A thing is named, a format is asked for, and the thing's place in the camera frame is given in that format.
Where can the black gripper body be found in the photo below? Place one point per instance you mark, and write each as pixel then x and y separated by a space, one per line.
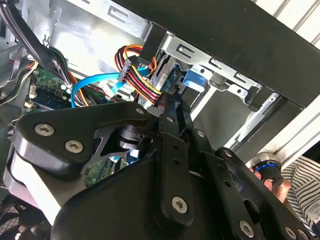
pixel 112 212

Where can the person's hand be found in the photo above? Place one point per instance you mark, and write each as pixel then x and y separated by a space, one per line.
pixel 280 192

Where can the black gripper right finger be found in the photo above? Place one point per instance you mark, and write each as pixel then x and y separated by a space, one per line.
pixel 221 175

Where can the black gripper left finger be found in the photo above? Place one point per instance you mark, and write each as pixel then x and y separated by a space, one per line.
pixel 87 117

